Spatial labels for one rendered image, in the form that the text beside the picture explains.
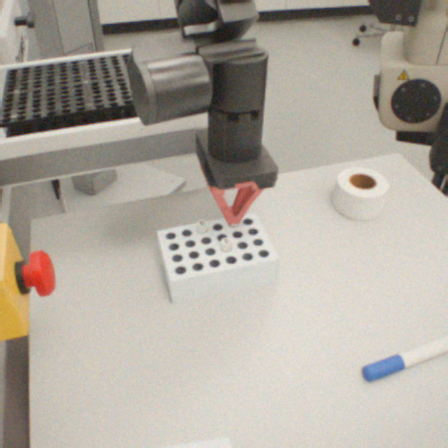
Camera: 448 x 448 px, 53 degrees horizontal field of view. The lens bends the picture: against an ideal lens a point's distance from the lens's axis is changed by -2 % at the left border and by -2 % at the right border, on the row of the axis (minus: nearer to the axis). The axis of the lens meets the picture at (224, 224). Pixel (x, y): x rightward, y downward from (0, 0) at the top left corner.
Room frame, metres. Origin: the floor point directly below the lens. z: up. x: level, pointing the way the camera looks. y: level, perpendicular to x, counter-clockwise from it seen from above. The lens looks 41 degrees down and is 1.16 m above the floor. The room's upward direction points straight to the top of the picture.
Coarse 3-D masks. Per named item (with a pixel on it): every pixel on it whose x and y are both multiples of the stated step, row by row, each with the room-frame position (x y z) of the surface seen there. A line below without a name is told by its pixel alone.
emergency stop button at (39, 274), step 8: (32, 256) 0.26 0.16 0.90; (40, 256) 0.27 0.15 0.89; (48, 256) 0.27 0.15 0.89; (32, 264) 0.26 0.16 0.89; (40, 264) 0.26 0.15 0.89; (48, 264) 0.26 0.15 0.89; (24, 272) 0.26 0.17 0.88; (32, 272) 0.25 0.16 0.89; (40, 272) 0.25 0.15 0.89; (48, 272) 0.26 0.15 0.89; (32, 280) 0.25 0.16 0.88; (40, 280) 0.25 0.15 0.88; (48, 280) 0.25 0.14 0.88; (40, 288) 0.25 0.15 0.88; (48, 288) 0.25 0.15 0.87; (40, 296) 0.25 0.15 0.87
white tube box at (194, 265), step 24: (168, 240) 0.39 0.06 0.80; (192, 240) 0.39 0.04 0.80; (216, 240) 0.39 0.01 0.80; (240, 240) 0.39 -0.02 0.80; (264, 240) 0.39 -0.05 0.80; (168, 264) 0.35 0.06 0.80; (192, 264) 0.35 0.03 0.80; (216, 264) 0.36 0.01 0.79; (240, 264) 0.35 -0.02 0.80; (264, 264) 0.35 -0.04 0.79; (192, 288) 0.33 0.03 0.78; (216, 288) 0.34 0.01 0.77; (240, 288) 0.35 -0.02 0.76
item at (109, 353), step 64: (192, 192) 0.53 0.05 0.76; (320, 192) 0.53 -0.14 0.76; (64, 256) 0.40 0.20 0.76; (128, 256) 0.40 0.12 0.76; (320, 256) 0.40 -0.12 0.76; (384, 256) 0.40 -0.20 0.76; (64, 320) 0.30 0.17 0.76; (128, 320) 0.30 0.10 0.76; (192, 320) 0.30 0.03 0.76; (256, 320) 0.30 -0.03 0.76; (320, 320) 0.30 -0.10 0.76; (384, 320) 0.30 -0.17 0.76; (64, 384) 0.22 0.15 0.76; (128, 384) 0.23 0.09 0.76; (192, 384) 0.23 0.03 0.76; (256, 384) 0.23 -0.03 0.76; (320, 384) 0.23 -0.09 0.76; (384, 384) 0.22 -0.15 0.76
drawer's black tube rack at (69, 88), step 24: (24, 72) 0.64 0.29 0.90; (48, 72) 0.64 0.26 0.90; (72, 72) 0.63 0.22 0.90; (96, 72) 0.63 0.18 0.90; (120, 72) 0.63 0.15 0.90; (24, 96) 0.56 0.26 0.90; (48, 96) 0.56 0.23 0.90; (72, 96) 0.55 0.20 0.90; (96, 96) 0.56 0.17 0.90; (120, 96) 0.55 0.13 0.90; (0, 120) 0.49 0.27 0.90; (24, 120) 0.49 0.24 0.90; (48, 120) 0.50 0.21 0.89; (72, 120) 0.55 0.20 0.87; (96, 120) 0.54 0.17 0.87
